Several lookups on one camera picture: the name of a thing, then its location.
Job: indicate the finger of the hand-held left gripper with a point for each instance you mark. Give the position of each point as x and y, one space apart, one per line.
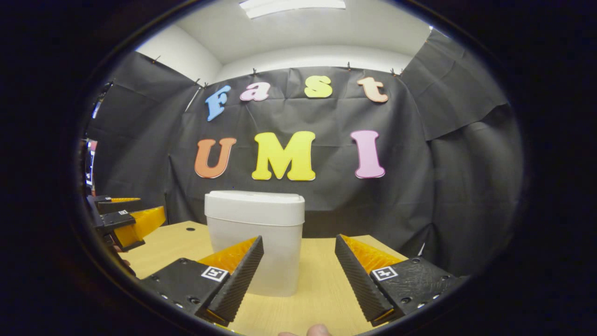
140 226
121 206

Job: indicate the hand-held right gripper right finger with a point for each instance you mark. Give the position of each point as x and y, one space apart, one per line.
357 280

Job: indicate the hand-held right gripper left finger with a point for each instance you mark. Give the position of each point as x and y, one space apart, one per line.
242 275

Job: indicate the white desktop garbage bin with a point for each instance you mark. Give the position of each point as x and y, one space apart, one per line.
254 233

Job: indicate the wooden desktop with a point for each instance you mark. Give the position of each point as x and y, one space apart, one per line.
322 289

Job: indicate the computer monitor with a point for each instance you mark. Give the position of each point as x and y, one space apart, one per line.
91 161

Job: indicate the black backdrop cloth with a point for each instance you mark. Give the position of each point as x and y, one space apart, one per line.
419 210

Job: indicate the long ceiling light panel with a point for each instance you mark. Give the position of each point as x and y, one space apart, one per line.
291 7

